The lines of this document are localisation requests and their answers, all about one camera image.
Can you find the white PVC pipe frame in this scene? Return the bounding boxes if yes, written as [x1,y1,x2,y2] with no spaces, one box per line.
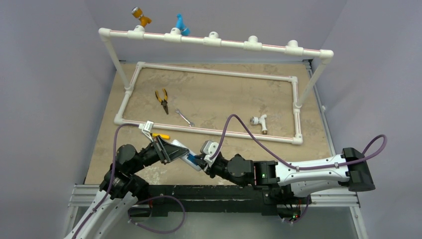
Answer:
[99,25,334,145]

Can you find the blue battery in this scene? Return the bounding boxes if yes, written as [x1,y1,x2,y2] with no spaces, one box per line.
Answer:
[187,154,197,165]

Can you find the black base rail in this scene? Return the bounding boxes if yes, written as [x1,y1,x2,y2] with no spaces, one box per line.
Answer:
[128,185,312,221]

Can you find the white plastic faucet tap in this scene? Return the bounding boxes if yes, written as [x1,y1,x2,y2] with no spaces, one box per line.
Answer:
[250,114,268,135]

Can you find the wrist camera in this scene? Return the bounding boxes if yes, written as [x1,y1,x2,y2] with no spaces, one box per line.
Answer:
[200,140,219,165]
[138,120,154,142]

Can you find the silver wrench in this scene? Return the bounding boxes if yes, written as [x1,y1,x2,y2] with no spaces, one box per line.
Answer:
[175,109,195,127]

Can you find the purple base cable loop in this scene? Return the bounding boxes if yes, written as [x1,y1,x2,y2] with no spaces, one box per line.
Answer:
[127,194,186,234]

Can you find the blue faucet nozzle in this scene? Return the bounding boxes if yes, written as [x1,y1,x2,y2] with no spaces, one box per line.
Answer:
[175,13,190,36]

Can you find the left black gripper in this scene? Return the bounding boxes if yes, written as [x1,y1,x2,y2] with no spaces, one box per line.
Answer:
[128,134,189,174]

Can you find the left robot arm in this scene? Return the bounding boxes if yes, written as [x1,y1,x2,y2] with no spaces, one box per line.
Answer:
[65,136,190,239]

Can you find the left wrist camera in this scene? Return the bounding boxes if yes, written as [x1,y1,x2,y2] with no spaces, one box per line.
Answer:
[138,120,154,142]

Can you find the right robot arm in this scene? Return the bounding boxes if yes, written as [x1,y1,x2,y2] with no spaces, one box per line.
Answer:
[194,147,375,203]

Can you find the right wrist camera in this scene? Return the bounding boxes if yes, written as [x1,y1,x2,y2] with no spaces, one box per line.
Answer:
[200,140,219,165]

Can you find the orange faucet nozzle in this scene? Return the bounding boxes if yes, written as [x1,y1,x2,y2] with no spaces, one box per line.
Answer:
[131,7,152,27]

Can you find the yellow handled pliers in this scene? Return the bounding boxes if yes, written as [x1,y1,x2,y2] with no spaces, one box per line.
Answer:
[155,88,169,115]

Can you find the aluminium table frame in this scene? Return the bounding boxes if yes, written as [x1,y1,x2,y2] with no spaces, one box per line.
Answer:
[67,62,375,239]

